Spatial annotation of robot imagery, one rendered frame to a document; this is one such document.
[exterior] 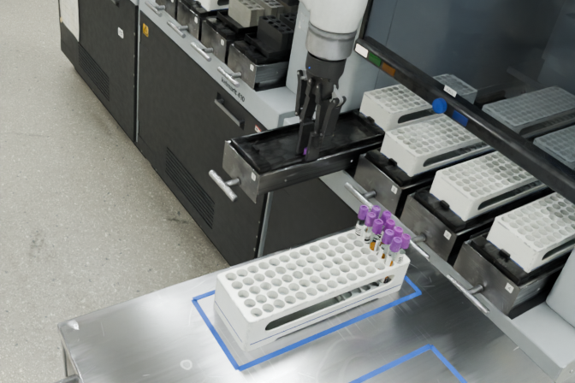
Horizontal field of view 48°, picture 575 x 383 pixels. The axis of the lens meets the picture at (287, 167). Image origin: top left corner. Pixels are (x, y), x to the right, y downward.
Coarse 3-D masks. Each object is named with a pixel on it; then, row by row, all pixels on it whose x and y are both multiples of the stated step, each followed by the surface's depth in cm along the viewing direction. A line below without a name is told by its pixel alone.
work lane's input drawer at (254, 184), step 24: (360, 120) 150; (240, 144) 133; (264, 144) 137; (288, 144) 139; (336, 144) 141; (360, 144) 142; (240, 168) 133; (264, 168) 128; (288, 168) 131; (312, 168) 136; (336, 168) 140; (264, 192) 131
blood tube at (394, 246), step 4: (392, 240) 98; (396, 240) 98; (400, 240) 97; (392, 244) 98; (396, 244) 97; (400, 244) 97; (392, 248) 98; (396, 248) 98; (388, 252) 99; (392, 252) 98; (396, 252) 99; (388, 256) 99; (392, 256) 99; (388, 260) 100; (392, 260) 99; (388, 264) 100; (392, 264) 100; (380, 280) 103; (384, 280) 102
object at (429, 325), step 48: (192, 288) 99; (432, 288) 107; (96, 336) 89; (144, 336) 90; (192, 336) 92; (288, 336) 94; (336, 336) 96; (384, 336) 97; (432, 336) 98; (480, 336) 100
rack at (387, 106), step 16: (368, 96) 149; (384, 96) 151; (400, 96) 151; (416, 96) 152; (368, 112) 150; (384, 112) 145; (400, 112) 145; (416, 112) 158; (432, 112) 159; (384, 128) 146
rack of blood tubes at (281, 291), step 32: (288, 256) 99; (320, 256) 101; (352, 256) 101; (224, 288) 92; (256, 288) 93; (288, 288) 93; (320, 288) 96; (352, 288) 97; (384, 288) 102; (224, 320) 94; (256, 320) 88; (288, 320) 96; (320, 320) 97
